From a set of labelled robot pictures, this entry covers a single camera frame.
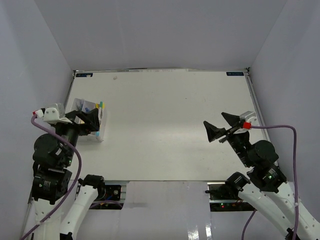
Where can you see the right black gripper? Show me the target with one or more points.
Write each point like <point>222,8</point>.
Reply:
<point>213,132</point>

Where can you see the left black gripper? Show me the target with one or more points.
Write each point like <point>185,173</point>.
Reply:
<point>92,123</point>

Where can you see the white pen teal cap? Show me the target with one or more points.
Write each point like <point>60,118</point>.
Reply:
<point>101,109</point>

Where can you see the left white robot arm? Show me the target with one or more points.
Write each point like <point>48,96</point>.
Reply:
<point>61,199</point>

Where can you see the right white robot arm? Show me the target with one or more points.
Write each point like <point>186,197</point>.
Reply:
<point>265,187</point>

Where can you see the white compartment organizer box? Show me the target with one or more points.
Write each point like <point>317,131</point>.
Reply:
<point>92,136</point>

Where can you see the blue logo sticker right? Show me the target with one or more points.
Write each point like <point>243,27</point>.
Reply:
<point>234,73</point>

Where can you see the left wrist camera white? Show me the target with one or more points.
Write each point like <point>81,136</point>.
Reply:
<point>53,114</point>

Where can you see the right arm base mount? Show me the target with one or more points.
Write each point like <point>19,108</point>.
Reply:
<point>221,200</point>

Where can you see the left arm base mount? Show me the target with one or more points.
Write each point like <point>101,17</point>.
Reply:
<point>109,198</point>

